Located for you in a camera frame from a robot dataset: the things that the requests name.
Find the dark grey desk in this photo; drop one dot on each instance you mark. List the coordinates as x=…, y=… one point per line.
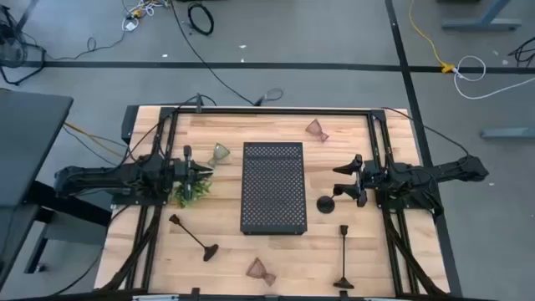
x=29, y=138

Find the black perforated metal shelf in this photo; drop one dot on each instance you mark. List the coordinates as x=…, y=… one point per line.
x=273, y=188

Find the tall black candlestick holder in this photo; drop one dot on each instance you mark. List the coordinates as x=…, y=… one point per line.
x=325, y=205
x=343, y=284
x=209, y=251

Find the green plant in white pot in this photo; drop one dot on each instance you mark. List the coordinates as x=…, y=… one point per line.
x=198, y=191

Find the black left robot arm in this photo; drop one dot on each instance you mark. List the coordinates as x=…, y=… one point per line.
x=104, y=177

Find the black aluminium table frame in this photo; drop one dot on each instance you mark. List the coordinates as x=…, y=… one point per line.
x=292, y=111

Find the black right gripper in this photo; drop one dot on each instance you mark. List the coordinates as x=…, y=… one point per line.
x=363, y=180

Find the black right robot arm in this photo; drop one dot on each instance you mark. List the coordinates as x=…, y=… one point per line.
x=439, y=171

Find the pink glass candle holder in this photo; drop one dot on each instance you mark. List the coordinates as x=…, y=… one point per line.
x=314, y=127
x=256, y=269

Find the grey desk foot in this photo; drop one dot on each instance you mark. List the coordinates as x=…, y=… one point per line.
x=510, y=133
x=480, y=24

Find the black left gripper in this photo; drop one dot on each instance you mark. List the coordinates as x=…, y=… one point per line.
x=188, y=171

